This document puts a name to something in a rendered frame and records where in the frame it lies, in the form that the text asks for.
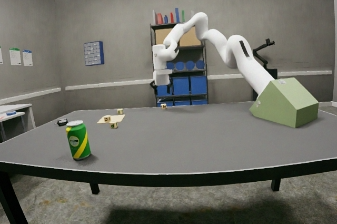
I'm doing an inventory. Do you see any green drink can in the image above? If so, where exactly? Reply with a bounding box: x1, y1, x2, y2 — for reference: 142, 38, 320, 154
66, 121, 91, 160

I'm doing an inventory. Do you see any beige square mat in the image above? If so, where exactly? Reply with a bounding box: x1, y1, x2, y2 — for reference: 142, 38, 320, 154
97, 115, 125, 124

